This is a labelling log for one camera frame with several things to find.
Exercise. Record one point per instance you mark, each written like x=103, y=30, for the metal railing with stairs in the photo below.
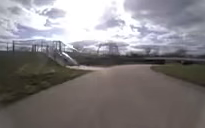
x=53, y=50

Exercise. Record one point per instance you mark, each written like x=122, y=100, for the grassy embankment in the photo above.
x=23, y=73

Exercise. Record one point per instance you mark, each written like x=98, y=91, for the metal lattice structure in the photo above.
x=108, y=49

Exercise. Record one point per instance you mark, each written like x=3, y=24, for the grey paved path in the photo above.
x=116, y=100

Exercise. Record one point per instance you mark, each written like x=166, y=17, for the row of bare trees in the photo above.
x=163, y=53

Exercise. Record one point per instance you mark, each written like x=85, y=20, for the grass field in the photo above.
x=190, y=72

